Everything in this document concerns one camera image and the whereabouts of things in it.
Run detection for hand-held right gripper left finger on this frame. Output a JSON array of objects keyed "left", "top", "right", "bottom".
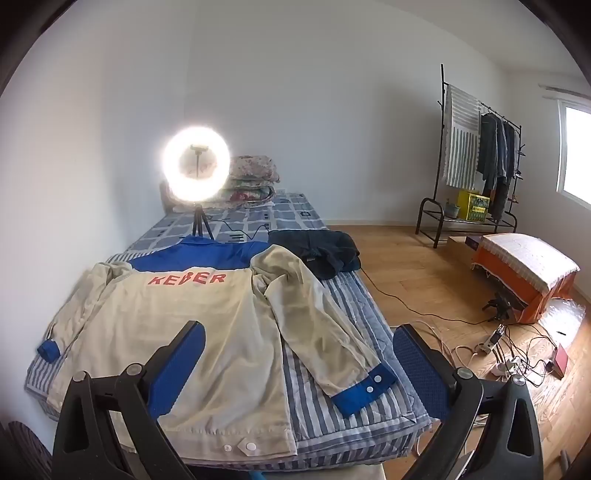
[{"left": 52, "top": 320, "right": 206, "bottom": 480}]

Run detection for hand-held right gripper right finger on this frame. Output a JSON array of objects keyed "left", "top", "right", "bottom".
[{"left": 392, "top": 323, "right": 544, "bottom": 480}]

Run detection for cream and blue jacket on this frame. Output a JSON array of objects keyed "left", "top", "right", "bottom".
[{"left": 37, "top": 237, "right": 398, "bottom": 457}]

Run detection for dark navy clothes pile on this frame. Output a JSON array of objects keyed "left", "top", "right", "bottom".
[{"left": 268, "top": 229, "right": 362, "bottom": 281}]

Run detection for hanging dark clothes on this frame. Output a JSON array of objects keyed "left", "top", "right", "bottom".
[{"left": 475, "top": 112, "right": 520, "bottom": 221}]

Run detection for black clothes rack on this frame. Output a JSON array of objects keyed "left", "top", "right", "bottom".
[{"left": 416, "top": 64, "right": 527, "bottom": 249}]

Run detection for striped blanket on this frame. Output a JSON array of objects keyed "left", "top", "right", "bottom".
[{"left": 25, "top": 265, "right": 435, "bottom": 462}]

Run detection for white power strip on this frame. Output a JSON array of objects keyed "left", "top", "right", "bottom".
[{"left": 480, "top": 323, "right": 506, "bottom": 354}]

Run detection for black device on floor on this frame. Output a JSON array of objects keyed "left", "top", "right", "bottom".
[{"left": 482, "top": 291, "right": 527, "bottom": 321}]

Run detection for cardboard box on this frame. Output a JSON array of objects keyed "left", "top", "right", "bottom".
[{"left": 445, "top": 235, "right": 485, "bottom": 271}]

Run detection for red notebook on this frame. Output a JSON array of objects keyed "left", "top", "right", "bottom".
[{"left": 551, "top": 344, "right": 573, "bottom": 379}]

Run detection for black tripod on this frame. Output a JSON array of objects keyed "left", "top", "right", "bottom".
[{"left": 191, "top": 202, "right": 216, "bottom": 241}]

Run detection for orange box with white cloth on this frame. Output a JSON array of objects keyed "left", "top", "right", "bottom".
[{"left": 471, "top": 233, "right": 581, "bottom": 324}]

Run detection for clear plastic sheet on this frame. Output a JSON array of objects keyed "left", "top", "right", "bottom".
[{"left": 540, "top": 300, "right": 591, "bottom": 352}]

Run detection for dark striped cloth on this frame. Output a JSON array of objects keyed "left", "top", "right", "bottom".
[{"left": 0, "top": 408, "right": 54, "bottom": 480}]

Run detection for yellow crate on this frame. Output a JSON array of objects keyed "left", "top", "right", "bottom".
[{"left": 457, "top": 189, "right": 491, "bottom": 215}]

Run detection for checked blue bedsheet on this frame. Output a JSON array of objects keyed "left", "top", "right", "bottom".
[{"left": 124, "top": 190, "right": 329, "bottom": 252}]

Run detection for folded floral quilt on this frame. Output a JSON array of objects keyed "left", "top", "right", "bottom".
[{"left": 217, "top": 154, "right": 281, "bottom": 208}]

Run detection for striped towel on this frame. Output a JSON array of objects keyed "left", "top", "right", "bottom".
[{"left": 443, "top": 84, "right": 482, "bottom": 189}]

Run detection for window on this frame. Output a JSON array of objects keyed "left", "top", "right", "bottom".
[{"left": 556, "top": 99, "right": 591, "bottom": 208}]

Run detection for tangle of black cables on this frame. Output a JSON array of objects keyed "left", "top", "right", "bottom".
[{"left": 496, "top": 323, "right": 559, "bottom": 386}]

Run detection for ring light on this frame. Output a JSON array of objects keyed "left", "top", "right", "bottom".
[{"left": 161, "top": 124, "right": 230, "bottom": 204}]

